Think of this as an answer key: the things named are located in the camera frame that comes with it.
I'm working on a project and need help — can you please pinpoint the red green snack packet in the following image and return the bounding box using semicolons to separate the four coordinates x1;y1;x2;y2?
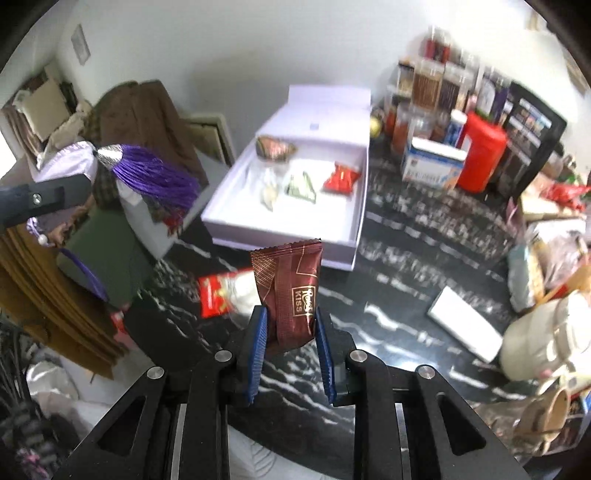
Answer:
197;269;260;318

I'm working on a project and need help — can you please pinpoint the maroon chocolate packet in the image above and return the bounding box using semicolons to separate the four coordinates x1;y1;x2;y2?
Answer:
250;239;322;355

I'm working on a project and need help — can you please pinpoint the purple sachet pouch with tassel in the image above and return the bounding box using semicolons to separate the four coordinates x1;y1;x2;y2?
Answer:
26;141;201;302

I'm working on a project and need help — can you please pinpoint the red gold candy packet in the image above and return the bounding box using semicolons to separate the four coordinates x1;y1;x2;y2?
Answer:
322;163;362;196

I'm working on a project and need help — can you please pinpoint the clear bag of nuts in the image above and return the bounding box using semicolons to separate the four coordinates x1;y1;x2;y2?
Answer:
257;167;287;212

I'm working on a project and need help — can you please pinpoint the gold orange snack packet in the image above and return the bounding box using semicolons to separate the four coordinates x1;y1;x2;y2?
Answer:
256;135;297;162

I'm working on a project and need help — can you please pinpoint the white tissue packet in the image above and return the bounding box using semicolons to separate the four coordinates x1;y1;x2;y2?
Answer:
428;286;503;363

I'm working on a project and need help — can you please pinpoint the grey cushion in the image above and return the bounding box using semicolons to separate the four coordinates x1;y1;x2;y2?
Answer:
115;147;233;262

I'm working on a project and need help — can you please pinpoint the brown plaid clothing pile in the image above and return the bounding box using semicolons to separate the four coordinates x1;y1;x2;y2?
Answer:
82;79;209;232

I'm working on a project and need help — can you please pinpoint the white open gift box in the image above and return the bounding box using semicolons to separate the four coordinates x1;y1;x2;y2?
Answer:
201;85;372;271

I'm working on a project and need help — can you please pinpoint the leaning framed picture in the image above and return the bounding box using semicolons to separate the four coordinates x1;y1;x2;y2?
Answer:
182;113;236;168

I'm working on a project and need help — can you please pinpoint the white blue mask box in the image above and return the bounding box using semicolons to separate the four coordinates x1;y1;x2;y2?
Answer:
402;137;468;190

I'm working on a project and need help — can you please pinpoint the beige mug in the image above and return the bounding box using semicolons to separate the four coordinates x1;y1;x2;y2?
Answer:
522;386;571;443

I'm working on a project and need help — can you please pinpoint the orange labelled plastic jar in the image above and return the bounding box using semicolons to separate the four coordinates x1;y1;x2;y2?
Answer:
391;102;435;155

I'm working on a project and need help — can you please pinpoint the white ceramic jar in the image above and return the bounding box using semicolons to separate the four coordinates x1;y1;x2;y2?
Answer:
499;291;590;381

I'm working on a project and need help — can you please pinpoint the red plastic canister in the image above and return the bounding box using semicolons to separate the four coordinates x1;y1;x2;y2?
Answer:
457;112;507;194

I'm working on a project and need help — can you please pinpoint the blue white tube bottle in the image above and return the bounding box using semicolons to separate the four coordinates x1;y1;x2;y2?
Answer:
443;109;468;147

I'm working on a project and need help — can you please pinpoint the jar of peanuts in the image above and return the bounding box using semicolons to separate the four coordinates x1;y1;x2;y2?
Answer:
397;60;415;97

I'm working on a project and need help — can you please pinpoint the brown labelled clear jar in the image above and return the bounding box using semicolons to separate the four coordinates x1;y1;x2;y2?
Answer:
412;59;445;110

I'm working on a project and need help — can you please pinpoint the dark labelled clear jar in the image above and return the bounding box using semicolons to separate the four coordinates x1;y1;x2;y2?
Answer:
438;62;472;113

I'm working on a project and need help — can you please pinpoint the black coffee bag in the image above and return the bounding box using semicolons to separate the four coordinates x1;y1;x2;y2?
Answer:
492;82;567;199

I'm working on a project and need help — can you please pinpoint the jar with red contents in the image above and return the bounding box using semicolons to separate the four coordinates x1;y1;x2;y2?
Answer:
424;28;452;64

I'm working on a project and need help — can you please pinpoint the wall switch plate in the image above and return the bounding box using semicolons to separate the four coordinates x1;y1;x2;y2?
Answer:
71;24;91;66

